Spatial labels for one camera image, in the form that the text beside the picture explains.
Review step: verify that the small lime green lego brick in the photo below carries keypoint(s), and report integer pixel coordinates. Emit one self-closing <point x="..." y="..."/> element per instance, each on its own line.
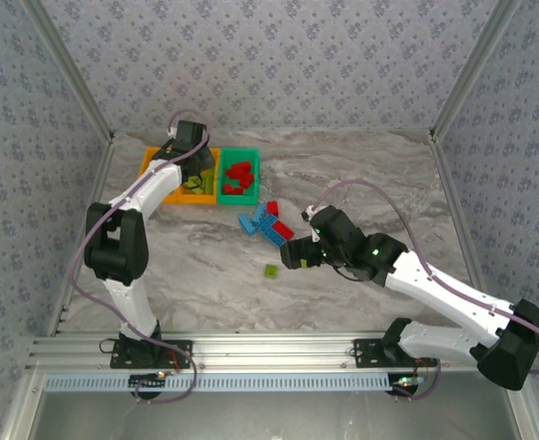
<point x="271" y="271"/>
<point x="304" y="263"/>

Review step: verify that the blue lego brick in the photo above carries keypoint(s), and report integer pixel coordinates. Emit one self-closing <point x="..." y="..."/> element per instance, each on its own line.
<point x="259" y="214"/>
<point x="266" y="223"/>
<point x="273" y="237"/>
<point x="247" y="224"/>

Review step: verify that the small red lego brick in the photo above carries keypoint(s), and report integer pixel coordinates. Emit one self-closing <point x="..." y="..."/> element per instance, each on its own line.
<point x="241" y="190"/>

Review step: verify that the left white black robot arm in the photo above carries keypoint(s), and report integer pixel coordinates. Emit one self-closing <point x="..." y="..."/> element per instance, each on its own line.
<point x="127" y="298"/>

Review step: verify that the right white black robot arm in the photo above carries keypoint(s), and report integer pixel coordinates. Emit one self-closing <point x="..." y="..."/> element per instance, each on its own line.
<point x="443" y="293"/>

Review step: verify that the orange plastic bin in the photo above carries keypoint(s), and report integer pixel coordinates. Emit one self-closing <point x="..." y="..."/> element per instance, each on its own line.
<point x="201" y="198"/>
<point x="146" y="160"/>

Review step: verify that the green plastic bin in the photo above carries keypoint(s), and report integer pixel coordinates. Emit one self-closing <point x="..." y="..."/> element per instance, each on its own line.
<point x="237" y="199"/>

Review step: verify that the black adapter board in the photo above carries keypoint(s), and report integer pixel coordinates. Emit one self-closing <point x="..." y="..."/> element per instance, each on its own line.
<point x="148" y="381"/>
<point x="407" y="382"/>

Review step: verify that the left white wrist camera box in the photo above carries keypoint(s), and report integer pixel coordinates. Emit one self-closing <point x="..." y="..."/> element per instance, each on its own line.
<point x="173" y="131"/>

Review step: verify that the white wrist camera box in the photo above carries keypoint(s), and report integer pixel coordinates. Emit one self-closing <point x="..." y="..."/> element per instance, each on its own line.
<point x="307" y="213"/>
<point x="173" y="131"/>

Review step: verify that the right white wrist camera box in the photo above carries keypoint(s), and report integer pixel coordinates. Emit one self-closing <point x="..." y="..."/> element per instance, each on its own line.
<point x="307" y="213"/>

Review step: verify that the aluminium front frame beam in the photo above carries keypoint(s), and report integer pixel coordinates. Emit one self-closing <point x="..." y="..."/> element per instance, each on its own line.
<point x="269" y="348"/>

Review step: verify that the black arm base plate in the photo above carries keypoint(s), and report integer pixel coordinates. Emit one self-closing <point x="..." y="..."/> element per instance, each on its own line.
<point x="368" y="353"/>
<point x="178" y="355"/>

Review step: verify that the aluminium side rail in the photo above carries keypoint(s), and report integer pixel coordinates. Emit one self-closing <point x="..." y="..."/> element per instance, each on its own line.
<point x="450" y="183"/>
<point x="59" y="311"/>

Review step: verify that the aluminium frame post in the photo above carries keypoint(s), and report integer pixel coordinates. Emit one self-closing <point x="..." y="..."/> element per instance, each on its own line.
<point x="71" y="69"/>
<point x="473" y="69"/>

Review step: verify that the aluminium lower frame rail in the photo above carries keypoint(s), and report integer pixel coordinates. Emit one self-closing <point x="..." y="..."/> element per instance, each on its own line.
<point x="528" y="417"/>
<point x="22" y="408"/>

